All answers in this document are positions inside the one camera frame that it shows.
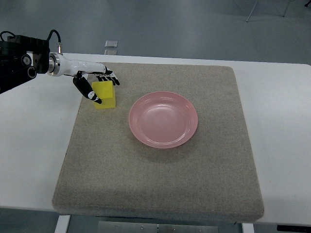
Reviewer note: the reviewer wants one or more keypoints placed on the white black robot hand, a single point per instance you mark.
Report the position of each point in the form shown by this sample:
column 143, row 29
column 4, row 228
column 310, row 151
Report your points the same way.
column 80, row 70

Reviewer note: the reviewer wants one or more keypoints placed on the yellow foam block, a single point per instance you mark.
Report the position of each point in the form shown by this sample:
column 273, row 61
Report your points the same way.
column 106, row 92

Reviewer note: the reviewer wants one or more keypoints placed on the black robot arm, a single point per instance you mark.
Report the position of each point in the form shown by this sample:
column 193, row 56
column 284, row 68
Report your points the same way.
column 22, row 58

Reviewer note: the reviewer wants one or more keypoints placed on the pink plate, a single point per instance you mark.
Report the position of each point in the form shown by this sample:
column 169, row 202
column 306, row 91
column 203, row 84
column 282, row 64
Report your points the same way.
column 163, row 120

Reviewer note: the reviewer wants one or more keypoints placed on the beige square mat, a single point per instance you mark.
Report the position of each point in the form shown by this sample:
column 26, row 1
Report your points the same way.
column 175, row 147

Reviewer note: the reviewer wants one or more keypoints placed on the metal chair legs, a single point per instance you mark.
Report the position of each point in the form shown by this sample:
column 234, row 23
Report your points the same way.
column 279, row 8

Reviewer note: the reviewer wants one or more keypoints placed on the grey metal base plate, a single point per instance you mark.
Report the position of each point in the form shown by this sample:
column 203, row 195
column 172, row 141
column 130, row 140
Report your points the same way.
column 126, row 227

